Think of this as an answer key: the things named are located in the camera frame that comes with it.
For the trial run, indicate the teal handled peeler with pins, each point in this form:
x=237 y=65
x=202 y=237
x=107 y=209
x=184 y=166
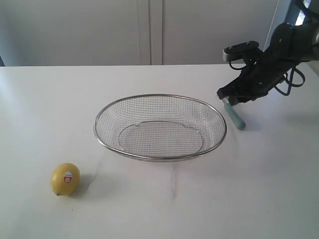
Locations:
x=236 y=119

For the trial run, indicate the white cabinet doors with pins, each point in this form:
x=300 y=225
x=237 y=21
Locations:
x=133 y=32

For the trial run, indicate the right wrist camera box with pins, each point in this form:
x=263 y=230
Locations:
x=235 y=52

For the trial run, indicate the window strip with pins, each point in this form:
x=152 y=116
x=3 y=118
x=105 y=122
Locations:
x=300 y=14

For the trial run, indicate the yellow lemon with sticker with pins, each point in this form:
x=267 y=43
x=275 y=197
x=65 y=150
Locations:
x=64 y=179

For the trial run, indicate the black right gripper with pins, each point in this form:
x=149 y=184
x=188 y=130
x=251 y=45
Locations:
x=262 y=72

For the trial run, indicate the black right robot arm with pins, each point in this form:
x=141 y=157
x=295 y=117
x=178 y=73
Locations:
x=300 y=43

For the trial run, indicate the oval metal wire mesh basket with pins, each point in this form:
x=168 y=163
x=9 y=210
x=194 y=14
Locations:
x=160 y=127

